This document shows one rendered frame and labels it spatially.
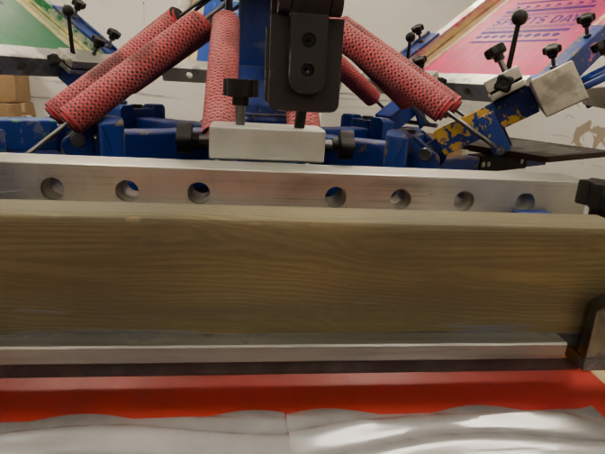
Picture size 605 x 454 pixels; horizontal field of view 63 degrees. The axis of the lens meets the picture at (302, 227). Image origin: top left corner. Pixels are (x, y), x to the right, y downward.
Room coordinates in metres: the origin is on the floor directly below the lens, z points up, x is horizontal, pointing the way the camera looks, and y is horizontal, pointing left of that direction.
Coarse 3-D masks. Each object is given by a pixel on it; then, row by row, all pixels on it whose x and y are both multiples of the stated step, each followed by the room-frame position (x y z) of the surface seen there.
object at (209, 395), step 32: (0, 384) 0.24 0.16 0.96; (32, 384) 0.24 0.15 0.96; (64, 384) 0.24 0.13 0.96; (96, 384) 0.24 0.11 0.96; (128, 384) 0.24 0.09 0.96; (160, 384) 0.25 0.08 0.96; (192, 384) 0.25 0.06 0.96; (224, 384) 0.25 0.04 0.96; (256, 384) 0.25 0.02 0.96; (0, 416) 0.21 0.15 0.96; (32, 416) 0.21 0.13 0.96; (128, 416) 0.22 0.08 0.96; (160, 416) 0.22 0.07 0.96; (192, 416) 0.22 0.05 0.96
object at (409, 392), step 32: (288, 384) 0.25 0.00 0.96; (320, 384) 0.26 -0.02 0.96; (352, 384) 0.26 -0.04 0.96; (384, 384) 0.26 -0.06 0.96; (416, 384) 0.26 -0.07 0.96; (448, 384) 0.26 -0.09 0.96; (480, 384) 0.27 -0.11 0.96; (512, 384) 0.27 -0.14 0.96; (544, 384) 0.27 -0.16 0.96; (576, 384) 0.27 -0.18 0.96
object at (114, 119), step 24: (120, 120) 0.85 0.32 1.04; (144, 120) 1.19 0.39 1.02; (168, 120) 1.18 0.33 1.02; (360, 120) 1.29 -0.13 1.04; (384, 120) 1.24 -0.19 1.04; (72, 144) 0.83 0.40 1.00; (96, 144) 0.84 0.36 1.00; (120, 144) 0.85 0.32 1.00; (144, 144) 0.92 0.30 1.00; (168, 144) 0.95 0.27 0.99; (360, 144) 0.98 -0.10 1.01; (384, 144) 0.96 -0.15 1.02; (408, 144) 0.90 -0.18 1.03
